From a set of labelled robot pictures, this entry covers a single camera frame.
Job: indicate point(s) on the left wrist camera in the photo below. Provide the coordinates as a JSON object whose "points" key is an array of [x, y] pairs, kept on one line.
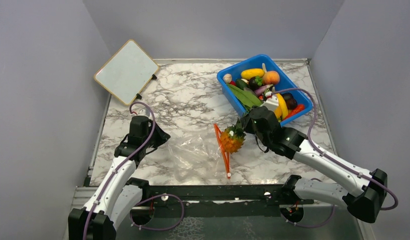
{"points": [[144, 112]]}

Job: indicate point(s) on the purple fake onion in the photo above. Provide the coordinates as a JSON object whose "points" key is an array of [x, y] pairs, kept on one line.
{"points": [[263, 89]]}

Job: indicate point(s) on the fake peach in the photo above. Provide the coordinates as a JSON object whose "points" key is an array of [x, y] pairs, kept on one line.
{"points": [[271, 77]]}

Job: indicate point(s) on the clear zip top bag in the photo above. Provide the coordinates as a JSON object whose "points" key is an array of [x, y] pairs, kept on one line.
{"points": [[196, 155]]}

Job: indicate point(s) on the blue plastic bin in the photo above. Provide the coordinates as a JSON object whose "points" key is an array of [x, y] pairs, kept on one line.
{"points": [[285, 85]]}

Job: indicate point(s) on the green fake leafy vegetable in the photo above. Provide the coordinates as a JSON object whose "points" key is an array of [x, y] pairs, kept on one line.
{"points": [[246, 98]]}

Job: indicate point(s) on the dark fake plum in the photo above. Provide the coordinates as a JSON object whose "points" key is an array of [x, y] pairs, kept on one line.
{"points": [[286, 96]]}

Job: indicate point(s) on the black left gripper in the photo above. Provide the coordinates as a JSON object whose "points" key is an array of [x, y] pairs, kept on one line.
{"points": [[163, 136]]}

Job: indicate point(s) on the black mounting rail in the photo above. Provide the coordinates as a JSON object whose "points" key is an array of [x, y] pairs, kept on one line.
{"points": [[207, 201]]}

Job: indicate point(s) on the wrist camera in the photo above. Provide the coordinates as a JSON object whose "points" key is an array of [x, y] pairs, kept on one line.
{"points": [[271, 102], [144, 112]]}

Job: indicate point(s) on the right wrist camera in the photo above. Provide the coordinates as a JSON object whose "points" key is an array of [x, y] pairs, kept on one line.
{"points": [[271, 102]]}

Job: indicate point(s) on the yellow fake squash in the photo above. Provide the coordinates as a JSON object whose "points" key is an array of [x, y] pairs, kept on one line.
{"points": [[253, 72]]}

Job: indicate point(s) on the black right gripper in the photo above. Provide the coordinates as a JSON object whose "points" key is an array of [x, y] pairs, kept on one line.
{"points": [[246, 121]]}

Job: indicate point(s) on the yellow fake banana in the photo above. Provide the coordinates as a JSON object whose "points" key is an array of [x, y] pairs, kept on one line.
{"points": [[281, 111]]}

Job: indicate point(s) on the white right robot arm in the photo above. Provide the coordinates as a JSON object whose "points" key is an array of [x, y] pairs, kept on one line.
{"points": [[360, 191]]}

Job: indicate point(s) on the red fake pepper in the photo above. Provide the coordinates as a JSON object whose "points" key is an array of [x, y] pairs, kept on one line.
{"points": [[298, 109]]}

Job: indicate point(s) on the white board wooden frame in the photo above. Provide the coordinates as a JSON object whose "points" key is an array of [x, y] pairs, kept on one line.
{"points": [[127, 72]]}

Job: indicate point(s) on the purple fake mangosteen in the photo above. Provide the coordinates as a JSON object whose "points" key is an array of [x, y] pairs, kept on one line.
{"points": [[255, 82]]}

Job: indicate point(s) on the beige fake garlic bulb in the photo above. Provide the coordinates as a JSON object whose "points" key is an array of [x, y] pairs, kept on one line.
{"points": [[227, 78]]}

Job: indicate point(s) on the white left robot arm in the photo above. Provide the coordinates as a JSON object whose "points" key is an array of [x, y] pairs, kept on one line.
{"points": [[101, 215]]}

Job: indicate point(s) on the orange fake pineapple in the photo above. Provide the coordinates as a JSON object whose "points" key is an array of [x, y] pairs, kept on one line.
{"points": [[232, 137]]}

